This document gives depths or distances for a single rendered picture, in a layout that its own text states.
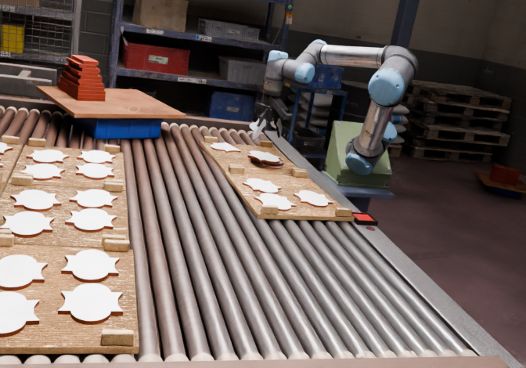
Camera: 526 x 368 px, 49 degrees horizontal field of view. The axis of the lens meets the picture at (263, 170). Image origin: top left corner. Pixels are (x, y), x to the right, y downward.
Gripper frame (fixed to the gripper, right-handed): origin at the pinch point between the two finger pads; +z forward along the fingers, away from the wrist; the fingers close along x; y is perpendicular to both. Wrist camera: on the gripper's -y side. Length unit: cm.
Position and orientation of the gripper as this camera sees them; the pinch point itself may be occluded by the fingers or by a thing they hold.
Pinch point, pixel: (267, 139)
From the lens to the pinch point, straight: 235.6
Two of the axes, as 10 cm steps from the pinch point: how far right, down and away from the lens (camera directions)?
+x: -7.0, 1.0, -7.1
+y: -6.9, -3.2, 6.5
